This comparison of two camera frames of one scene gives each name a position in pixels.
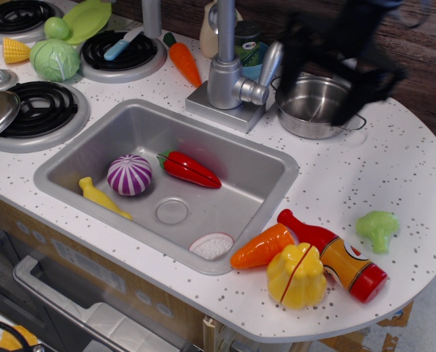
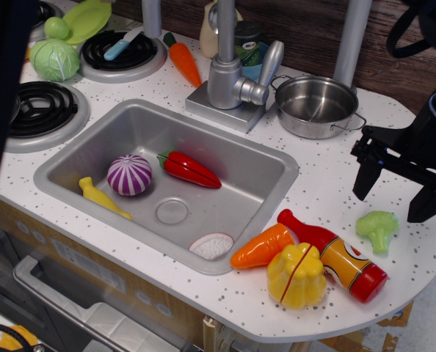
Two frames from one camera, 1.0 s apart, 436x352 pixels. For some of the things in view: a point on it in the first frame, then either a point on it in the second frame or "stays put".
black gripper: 353,30 → 409,150
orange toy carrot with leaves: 183,58 stays put
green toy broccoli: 379,225 stays put
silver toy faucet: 227,97 stays put
